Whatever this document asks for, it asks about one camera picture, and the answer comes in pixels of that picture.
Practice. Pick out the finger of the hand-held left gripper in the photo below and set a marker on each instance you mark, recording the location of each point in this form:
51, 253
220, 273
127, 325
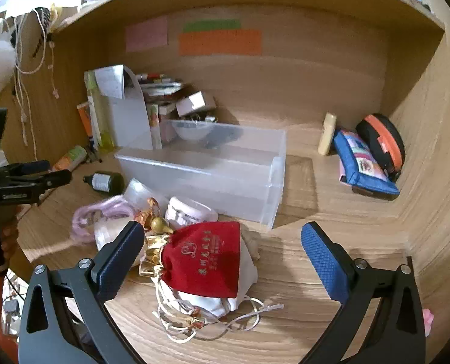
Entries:
54, 178
31, 167

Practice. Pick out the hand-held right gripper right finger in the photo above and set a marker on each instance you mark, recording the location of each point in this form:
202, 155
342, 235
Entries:
323, 261

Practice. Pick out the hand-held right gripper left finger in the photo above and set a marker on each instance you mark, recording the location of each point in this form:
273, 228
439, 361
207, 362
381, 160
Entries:
119, 261

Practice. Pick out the dark glass bottle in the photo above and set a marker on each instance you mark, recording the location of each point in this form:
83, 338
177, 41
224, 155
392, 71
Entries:
105, 182

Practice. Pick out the clear round plastic lid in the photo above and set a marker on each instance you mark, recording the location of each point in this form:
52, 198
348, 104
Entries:
138, 193

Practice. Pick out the red velvet pouch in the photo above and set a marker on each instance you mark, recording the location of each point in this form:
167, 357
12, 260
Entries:
202, 261

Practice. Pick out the clear plastic storage bin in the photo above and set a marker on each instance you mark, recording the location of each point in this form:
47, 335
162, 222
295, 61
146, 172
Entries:
210, 174

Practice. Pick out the wooden desktop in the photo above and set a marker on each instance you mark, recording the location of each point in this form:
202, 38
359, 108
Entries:
304, 311

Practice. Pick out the person's left hand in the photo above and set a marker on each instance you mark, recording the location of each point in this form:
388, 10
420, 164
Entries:
9, 235

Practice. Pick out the orange green tube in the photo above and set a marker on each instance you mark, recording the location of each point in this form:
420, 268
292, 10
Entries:
69, 158

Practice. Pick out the gold gourd ornament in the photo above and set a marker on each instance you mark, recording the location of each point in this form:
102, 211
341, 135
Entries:
156, 224

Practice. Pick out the orange book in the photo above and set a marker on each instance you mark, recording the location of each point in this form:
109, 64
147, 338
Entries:
84, 119

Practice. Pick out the yellow green bottle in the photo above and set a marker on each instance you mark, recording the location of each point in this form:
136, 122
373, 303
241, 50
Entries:
103, 125

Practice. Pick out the white file holder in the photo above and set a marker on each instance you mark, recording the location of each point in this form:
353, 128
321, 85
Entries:
132, 121

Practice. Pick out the handwritten paper note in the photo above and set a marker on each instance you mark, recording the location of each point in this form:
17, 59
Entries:
111, 81

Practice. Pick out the fruit printed box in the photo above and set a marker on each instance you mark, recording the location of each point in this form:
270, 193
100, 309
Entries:
155, 125

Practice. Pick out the pink charm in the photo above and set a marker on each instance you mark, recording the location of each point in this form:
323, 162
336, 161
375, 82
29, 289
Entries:
428, 319

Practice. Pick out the cream lotion bottle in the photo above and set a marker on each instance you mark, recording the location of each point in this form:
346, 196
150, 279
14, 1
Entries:
327, 132

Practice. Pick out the black orange round case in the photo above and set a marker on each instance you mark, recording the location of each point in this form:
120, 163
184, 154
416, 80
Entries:
384, 136

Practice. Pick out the pile of pens and tubes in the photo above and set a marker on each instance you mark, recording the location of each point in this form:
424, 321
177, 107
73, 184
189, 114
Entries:
158, 83

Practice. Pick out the clear plastic bowl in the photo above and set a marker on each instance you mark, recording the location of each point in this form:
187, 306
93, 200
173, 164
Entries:
191, 131

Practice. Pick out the small white box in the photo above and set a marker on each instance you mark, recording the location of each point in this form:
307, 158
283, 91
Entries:
194, 103

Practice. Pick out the pink sticky note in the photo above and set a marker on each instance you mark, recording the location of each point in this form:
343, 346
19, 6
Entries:
146, 34

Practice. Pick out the orange sticky note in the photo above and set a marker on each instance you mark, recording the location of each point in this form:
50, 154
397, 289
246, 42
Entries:
219, 42

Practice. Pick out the green sticky note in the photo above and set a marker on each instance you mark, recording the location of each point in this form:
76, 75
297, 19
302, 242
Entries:
211, 25

